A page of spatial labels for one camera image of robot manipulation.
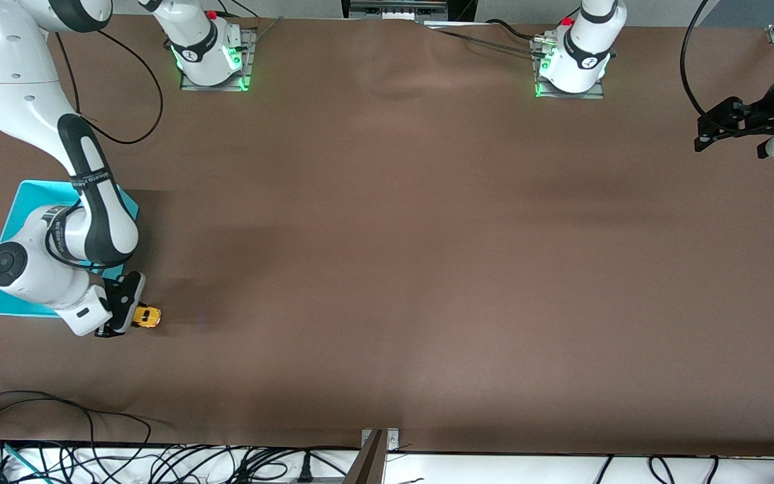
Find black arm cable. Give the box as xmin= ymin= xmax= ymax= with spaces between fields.
xmin=679 ymin=0 xmax=715 ymax=120
xmin=54 ymin=30 xmax=164 ymax=146

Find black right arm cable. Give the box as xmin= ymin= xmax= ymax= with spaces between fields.
xmin=54 ymin=30 xmax=164 ymax=146

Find metal table bracket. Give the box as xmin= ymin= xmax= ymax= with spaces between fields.
xmin=343 ymin=428 xmax=402 ymax=484

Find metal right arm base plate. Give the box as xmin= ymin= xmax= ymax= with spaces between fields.
xmin=179 ymin=28 xmax=257 ymax=92

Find teal cable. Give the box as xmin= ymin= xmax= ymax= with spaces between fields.
xmin=0 ymin=438 xmax=53 ymax=484

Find black box with sockets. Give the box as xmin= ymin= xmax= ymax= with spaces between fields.
xmin=341 ymin=0 xmax=452 ymax=22

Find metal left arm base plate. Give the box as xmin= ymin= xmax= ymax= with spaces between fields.
xmin=533 ymin=37 xmax=607 ymax=101

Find braided grey cable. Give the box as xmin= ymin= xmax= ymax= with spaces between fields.
xmin=426 ymin=24 xmax=544 ymax=56

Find thin grey cable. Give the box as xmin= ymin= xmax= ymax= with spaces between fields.
xmin=249 ymin=16 xmax=286 ymax=49

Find white ledge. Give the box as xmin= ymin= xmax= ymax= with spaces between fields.
xmin=0 ymin=446 xmax=774 ymax=484

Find grey power strip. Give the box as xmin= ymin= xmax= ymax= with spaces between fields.
xmin=253 ymin=474 xmax=361 ymax=484

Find brown table cover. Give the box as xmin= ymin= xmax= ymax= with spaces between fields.
xmin=0 ymin=13 xmax=774 ymax=456

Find long black looped cable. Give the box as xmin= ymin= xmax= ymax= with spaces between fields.
xmin=0 ymin=389 xmax=176 ymax=484

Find teal plastic bin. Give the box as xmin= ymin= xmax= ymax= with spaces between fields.
xmin=0 ymin=179 xmax=140 ymax=319

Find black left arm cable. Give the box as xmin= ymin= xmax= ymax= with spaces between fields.
xmin=679 ymin=0 xmax=715 ymax=120

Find tangled black cables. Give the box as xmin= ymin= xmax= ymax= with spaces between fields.
xmin=0 ymin=440 xmax=361 ymax=484

